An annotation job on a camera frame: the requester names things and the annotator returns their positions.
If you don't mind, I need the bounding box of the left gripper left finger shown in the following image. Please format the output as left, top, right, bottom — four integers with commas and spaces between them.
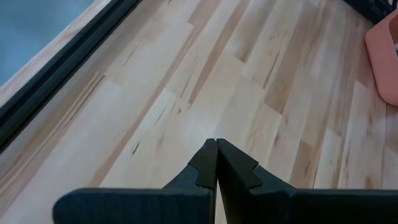
52, 138, 218, 224

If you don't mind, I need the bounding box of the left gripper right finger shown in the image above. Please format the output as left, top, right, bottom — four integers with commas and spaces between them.
216, 138, 398, 224

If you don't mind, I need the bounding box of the pink plastic basket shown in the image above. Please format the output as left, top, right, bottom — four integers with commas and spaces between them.
364, 9, 398, 106

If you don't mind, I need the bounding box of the black aluminium table frame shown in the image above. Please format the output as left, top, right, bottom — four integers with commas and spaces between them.
0, 0, 398, 154

